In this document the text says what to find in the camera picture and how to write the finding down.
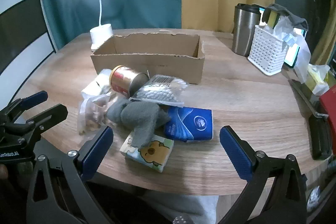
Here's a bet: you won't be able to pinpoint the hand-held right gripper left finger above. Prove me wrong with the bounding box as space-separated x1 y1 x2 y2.
26 126 114 224

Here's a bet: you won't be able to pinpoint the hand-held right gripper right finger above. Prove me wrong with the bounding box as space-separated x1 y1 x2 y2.
219 126 307 224

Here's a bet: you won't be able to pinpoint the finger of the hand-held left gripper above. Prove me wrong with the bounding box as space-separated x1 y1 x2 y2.
0 91 48 125
5 104 69 136

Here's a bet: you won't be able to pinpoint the clear plastic snack bag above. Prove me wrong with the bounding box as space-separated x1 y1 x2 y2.
77 94 113 135

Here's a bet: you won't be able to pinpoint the white sock roll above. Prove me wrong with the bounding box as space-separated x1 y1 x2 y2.
81 69 113 98

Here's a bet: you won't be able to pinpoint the grey sock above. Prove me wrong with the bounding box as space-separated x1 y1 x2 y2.
106 98 171 148

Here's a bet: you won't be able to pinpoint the red and gold can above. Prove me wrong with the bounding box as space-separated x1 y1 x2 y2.
109 65 149 96

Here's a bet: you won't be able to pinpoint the cardboard box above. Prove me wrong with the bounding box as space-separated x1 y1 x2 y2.
91 32 206 85

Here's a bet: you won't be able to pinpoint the blue tissue pack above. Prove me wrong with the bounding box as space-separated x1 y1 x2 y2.
164 106 214 142

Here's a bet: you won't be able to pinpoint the cartoon bear tissue pack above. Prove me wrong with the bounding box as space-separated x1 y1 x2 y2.
120 133 174 167

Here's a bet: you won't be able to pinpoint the person's grey trousers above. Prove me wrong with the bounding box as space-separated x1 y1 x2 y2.
136 189 219 224

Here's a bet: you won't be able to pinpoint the dark metal strip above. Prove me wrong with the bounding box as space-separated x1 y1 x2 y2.
289 79 328 118

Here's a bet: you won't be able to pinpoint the white desk lamp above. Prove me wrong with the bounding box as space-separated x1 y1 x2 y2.
63 0 118 51

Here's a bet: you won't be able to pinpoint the red box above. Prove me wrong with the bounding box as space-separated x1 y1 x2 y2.
319 85 336 122

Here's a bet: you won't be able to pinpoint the white perforated plastic basket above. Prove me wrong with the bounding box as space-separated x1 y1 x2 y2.
248 25 290 76

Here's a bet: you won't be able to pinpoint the pale yellow tissue pack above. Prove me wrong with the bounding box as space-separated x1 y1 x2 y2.
306 64 331 95

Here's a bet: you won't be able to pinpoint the white crumpled plastic bag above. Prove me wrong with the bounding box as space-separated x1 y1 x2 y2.
273 17 311 83

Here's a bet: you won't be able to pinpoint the stainless steel tumbler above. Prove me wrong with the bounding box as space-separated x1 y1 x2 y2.
231 4 263 57

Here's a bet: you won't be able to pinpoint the yellow sponge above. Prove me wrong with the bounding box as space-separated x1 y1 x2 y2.
266 10 281 28

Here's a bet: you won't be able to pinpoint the teal curtain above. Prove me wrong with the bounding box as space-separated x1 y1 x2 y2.
37 0 183 52

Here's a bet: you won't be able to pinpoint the dark grey cloth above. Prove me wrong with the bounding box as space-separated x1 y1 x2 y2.
265 4 309 30

